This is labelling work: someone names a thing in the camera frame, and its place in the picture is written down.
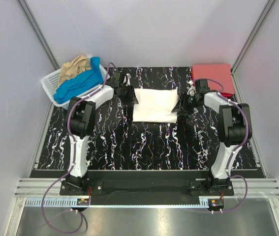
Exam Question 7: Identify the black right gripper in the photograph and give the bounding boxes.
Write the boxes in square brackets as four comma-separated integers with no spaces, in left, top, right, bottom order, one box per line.
[171,92,201,116]

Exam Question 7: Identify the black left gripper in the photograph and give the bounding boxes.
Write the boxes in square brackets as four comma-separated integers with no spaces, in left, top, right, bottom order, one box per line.
[118,84,138,105]

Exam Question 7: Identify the white Coca-Cola t-shirt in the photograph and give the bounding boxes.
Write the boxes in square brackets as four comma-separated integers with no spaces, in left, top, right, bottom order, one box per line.
[132,88,178,123]

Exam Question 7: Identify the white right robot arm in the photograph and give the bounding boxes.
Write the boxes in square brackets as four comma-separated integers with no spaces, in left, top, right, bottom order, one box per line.
[172,78,252,195]

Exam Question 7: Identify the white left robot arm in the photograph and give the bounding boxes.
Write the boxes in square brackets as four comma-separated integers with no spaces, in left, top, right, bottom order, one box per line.
[66,71,139,195]

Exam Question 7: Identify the blue t-shirt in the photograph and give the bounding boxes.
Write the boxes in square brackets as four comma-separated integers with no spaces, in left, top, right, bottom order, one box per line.
[53,57,103,104]

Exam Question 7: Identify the folded pink t-shirt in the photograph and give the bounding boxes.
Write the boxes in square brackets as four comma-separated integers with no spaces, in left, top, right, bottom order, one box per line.
[191,63,235,96]

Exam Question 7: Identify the beige t-shirt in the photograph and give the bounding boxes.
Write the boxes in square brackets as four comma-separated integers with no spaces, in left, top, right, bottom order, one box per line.
[58,55,92,86]

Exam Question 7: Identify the white plastic basket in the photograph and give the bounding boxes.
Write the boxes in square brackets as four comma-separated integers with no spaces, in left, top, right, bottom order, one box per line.
[41,64,107,110]

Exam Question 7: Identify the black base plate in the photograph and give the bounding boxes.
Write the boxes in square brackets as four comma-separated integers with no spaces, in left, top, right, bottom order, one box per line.
[60,170,234,200]

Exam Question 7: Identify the aluminium frame rail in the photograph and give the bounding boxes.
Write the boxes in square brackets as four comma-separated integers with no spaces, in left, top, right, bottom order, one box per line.
[15,178,66,197]

